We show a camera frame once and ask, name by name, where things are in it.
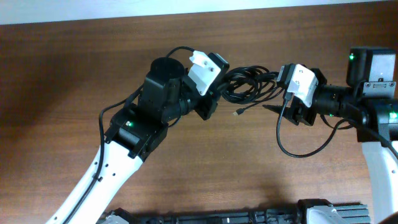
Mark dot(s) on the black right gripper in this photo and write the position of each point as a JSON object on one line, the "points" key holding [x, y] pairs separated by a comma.
{"points": [[304, 116]]}

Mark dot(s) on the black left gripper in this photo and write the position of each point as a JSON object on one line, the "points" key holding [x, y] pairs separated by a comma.
{"points": [[208, 99]]}

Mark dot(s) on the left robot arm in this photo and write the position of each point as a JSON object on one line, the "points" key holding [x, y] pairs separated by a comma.
{"points": [[169, 92]]}

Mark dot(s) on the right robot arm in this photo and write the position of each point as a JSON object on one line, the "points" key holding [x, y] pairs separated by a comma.
{"points": [[366, 103]]}

